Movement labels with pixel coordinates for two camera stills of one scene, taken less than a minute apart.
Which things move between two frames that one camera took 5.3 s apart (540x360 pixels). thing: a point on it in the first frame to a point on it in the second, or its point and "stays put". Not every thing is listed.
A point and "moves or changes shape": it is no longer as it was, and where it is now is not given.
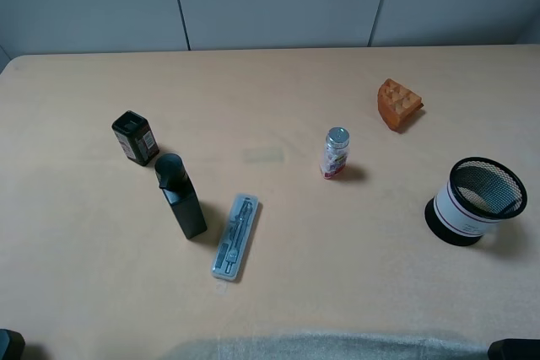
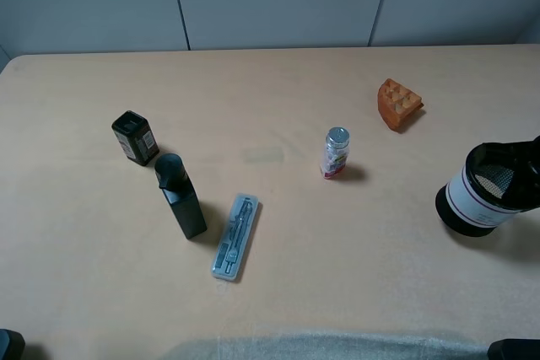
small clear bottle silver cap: [336, 151] stays put
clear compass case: [233, 243] stays put
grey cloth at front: [324, 346] stays put
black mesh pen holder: [479, 192] moves or changes shape
